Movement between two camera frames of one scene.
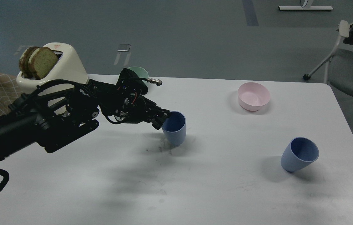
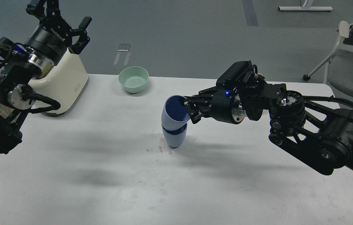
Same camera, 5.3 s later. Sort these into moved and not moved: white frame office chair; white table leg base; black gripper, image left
Moved: black gripper, image left
Not moved: white table leg base; white frame office chair
